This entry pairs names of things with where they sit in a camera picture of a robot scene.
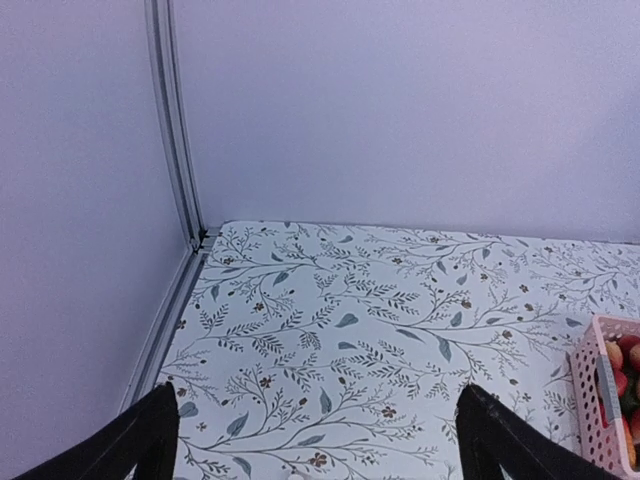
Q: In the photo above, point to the floral patterned table mat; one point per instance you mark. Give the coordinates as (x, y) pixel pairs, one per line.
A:
(340, 351)

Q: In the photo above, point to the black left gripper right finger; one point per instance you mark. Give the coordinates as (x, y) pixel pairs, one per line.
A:
(494, 441)

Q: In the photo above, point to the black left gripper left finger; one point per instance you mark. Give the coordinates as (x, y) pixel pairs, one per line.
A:
(141, 442)

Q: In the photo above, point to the pink perforated plastic basket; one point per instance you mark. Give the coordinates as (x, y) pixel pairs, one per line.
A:
(604, 441)

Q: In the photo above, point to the aluminium frame post left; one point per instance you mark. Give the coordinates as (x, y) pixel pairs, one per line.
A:
(164, 62)

